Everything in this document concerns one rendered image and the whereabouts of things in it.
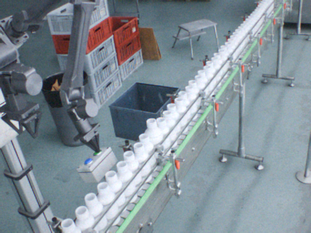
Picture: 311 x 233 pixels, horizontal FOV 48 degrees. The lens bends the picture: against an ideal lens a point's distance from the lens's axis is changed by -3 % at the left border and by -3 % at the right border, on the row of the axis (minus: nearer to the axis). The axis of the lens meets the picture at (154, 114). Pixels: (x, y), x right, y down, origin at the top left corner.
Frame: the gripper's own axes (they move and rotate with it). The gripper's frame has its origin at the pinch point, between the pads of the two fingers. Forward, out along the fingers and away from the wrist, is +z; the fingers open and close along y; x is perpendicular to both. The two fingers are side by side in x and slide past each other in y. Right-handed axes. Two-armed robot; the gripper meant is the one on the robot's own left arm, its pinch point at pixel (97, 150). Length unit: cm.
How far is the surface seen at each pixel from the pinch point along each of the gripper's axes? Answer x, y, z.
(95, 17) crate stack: 153, 211, -44
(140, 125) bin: 25, 56, 19
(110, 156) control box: -3.0, 1.8, 4.3
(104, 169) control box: -2.9, -3.9, 6.5
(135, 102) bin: 44, 83, 14
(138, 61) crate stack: 194, 296, 34
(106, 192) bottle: -18.1, -20.1, 4.7
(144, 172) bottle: -15.3, 2.0, 13.5
